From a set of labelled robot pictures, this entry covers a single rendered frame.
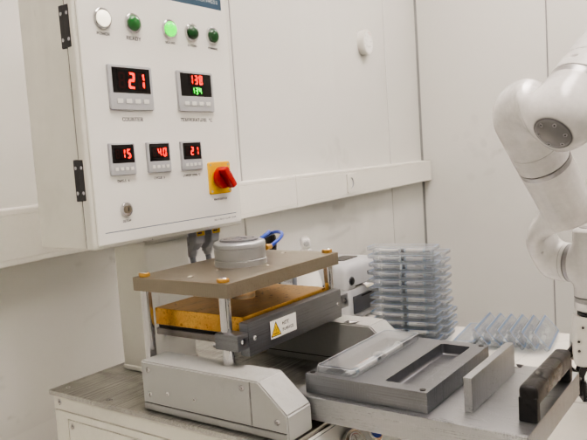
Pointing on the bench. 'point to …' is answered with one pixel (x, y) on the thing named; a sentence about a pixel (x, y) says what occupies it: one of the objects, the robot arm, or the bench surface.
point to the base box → (113, 424)
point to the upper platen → (280, 295)
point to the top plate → (236, 269)
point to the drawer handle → (543, 384)
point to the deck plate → (88, 388)
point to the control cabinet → (132, 139)
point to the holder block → (406, 376)
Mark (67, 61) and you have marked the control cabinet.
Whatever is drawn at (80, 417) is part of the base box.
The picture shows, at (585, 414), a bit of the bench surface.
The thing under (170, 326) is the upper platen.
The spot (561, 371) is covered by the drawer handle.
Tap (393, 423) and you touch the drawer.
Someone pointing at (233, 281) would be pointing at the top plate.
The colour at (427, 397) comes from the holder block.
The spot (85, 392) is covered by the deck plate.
